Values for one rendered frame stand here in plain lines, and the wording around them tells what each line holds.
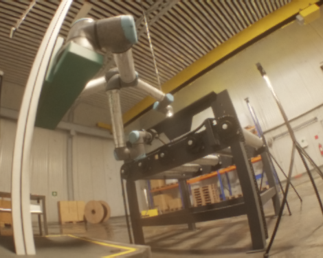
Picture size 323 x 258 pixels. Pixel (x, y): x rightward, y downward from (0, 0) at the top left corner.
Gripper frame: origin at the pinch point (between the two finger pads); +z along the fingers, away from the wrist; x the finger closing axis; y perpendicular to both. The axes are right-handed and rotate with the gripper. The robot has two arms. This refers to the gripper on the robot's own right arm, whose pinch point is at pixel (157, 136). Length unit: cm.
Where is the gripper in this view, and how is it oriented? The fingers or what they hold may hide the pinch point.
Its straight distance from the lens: 163.5
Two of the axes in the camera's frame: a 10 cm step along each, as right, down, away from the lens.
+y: 6.9, 5.6, -4.6
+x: 5.0, -8.2, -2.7
